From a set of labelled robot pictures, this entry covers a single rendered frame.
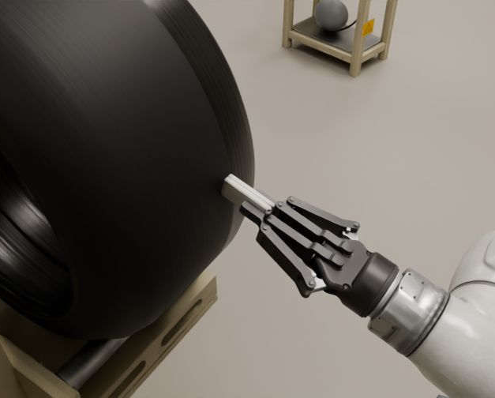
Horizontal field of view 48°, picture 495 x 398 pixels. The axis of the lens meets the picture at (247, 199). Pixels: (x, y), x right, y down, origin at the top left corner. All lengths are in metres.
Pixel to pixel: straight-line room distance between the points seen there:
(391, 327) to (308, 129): 2.40
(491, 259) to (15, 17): 0.61
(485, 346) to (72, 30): 0.54
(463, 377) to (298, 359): 1.38
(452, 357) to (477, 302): 0.08
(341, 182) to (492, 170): 0.75
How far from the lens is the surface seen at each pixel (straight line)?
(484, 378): 0.65
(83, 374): 0.93
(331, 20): 3.62
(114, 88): 0.61
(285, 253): 0.65
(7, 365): 0.92
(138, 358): 0.99
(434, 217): 2.58
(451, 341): 0.65
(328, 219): 0.70
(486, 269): 0.75
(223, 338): 2.04
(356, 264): 0.68
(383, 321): 0.65
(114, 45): 0.63
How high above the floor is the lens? 1.68
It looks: 42 degrees down
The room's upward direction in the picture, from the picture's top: straight up
